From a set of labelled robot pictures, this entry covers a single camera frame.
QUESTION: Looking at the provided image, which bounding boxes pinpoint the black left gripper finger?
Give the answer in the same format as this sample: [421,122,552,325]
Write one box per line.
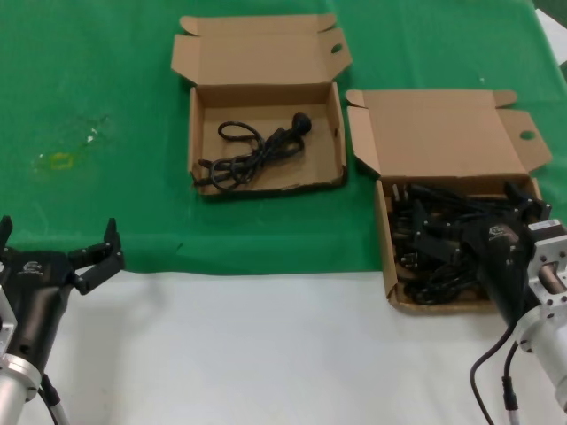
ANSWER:
[0,215,13,267]
[66,217,127,297]

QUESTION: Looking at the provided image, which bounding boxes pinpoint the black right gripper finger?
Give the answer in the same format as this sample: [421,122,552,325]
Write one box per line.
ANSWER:
[506,180,553,225]
[413,197,478,267]

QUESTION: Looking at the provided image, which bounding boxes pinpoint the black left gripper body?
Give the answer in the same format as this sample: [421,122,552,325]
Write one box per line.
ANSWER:
[0,250,76,369]

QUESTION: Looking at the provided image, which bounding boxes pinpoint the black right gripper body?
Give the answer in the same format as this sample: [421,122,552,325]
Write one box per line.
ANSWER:
[463,212,540,329]

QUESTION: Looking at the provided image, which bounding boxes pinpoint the open cardboard box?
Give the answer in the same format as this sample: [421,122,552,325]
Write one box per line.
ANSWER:
[170,12,354,197]
[345,88,555,316]

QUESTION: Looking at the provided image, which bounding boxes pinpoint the yellow tape square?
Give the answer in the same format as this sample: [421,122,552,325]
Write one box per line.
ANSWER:
[49,152,74,172]

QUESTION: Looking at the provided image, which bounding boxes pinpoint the white paper sheet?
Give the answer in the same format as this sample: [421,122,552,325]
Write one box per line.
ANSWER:
[533,7,567,50]

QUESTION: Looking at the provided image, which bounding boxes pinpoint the green table cloth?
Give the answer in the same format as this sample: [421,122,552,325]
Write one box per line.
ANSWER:
[0,0,567,278]

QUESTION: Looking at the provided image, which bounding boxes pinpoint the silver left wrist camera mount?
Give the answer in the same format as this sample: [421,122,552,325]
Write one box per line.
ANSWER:
[0,282,19,355]

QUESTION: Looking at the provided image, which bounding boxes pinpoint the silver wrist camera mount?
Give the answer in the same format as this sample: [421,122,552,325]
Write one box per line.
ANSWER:
[525,219,567,322]
[0,282,19,355]

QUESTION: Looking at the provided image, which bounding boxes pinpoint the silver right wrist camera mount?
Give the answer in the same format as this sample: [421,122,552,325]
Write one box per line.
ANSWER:
[525,219,567,322]

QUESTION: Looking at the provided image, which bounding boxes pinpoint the left arm connector cable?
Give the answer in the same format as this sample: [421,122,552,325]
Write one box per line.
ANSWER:
[37,374,70,425]

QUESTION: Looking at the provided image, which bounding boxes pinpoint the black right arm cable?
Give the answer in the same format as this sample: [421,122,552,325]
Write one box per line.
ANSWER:
[469,325,517,425]

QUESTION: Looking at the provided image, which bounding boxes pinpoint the silver tipped right connector cable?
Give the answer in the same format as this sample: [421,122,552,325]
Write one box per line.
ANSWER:
[500,343,519,425]

